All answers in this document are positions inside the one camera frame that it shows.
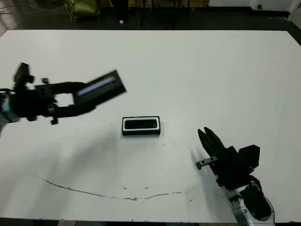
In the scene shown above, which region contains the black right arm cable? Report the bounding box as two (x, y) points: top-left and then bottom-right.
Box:
(249, 174), (263, 191)

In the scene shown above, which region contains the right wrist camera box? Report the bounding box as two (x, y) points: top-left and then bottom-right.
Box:
(237, 145), (261, 169)

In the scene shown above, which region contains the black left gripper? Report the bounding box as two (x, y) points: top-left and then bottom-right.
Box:
(11, 81), (96, 125)

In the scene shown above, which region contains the green plastic bag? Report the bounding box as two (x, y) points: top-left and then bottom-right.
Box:
(65, 0), (101, 22)

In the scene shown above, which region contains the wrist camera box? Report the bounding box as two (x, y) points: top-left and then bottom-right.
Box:
(237, 145), (261, 169)
(13, 62), (32, 83)

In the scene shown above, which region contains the black box white insert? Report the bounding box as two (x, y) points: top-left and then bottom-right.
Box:
(121, 115), (162, 137)

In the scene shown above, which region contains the black box lid silver print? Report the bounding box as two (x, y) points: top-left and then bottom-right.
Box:
(75, 69), (127, 111)

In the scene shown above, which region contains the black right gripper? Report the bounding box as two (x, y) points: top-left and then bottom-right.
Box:
(195, 127), (254, 188)

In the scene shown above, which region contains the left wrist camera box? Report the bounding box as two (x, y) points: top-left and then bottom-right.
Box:
(13, 62), (32, 83)

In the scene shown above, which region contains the black slim camera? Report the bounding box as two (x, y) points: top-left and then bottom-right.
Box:
(124, 119), (158, 130)

